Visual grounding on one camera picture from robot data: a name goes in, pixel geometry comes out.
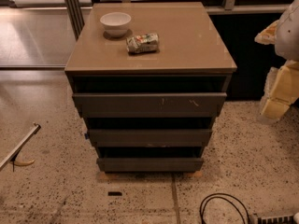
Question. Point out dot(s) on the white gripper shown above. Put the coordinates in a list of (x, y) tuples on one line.
[(288, 36)]

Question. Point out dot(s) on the grey drawer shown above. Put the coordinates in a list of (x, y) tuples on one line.
[(149, 105), (150, 138), (149, 164)]

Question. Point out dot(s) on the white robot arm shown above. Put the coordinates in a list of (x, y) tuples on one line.
[(287, 41)]

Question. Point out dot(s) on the grey top drawer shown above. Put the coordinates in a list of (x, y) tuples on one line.
[(149, 105)]

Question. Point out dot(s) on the brown drawer cabinet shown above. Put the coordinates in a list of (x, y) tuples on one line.
[(191, 58)]

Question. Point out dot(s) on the grey bottom drawer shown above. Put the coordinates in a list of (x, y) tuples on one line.
[(149, 164)]

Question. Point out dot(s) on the white ceramic bowl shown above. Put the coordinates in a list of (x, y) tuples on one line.
[(116, 24)]

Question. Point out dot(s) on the metal bar with hook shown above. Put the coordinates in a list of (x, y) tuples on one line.
[(13, 154)]

